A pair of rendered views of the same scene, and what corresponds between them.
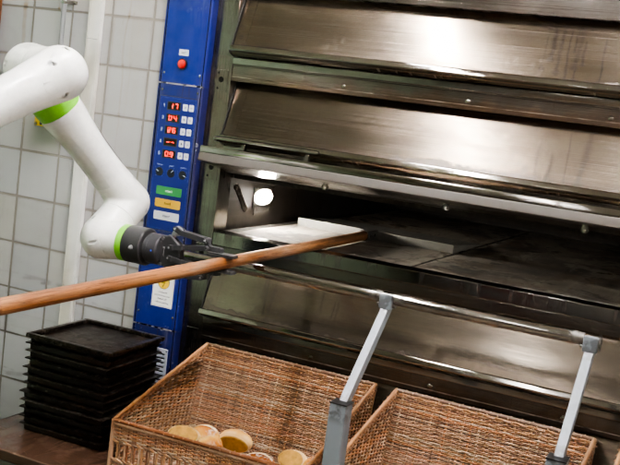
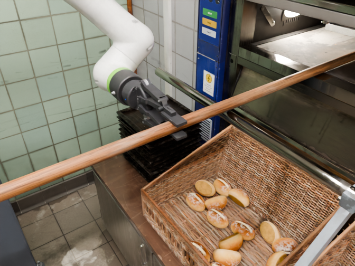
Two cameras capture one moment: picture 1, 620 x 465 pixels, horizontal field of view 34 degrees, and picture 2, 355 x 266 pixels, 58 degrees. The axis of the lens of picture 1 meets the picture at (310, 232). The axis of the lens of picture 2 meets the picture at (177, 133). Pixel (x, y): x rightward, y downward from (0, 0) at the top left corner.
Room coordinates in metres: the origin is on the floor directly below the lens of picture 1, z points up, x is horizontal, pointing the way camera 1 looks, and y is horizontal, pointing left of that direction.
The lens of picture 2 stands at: (1.82, -0.14, 1.61)
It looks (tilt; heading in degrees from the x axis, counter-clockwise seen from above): 35 degrees down; 31
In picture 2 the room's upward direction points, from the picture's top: straight up
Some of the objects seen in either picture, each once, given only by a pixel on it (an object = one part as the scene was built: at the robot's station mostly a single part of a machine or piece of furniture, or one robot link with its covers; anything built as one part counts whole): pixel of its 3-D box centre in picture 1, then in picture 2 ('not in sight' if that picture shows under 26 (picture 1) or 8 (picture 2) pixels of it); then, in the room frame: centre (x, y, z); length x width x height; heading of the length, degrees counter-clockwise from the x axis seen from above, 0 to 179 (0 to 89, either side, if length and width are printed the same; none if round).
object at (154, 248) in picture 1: (166, 250); (141, 98); (2.42, 0.34, 1.20); 0.09 x 0.07 x 0.08; 66
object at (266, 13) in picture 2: (239, 197); (267, 16); (3.10, 0.23, 1.28); 0.09 x 0.02 x 0.09; 156
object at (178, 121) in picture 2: (222, 255); (173, 117); (2.36, 0.20, 1.21); 0.07 x 0.03 x 0.01; 66
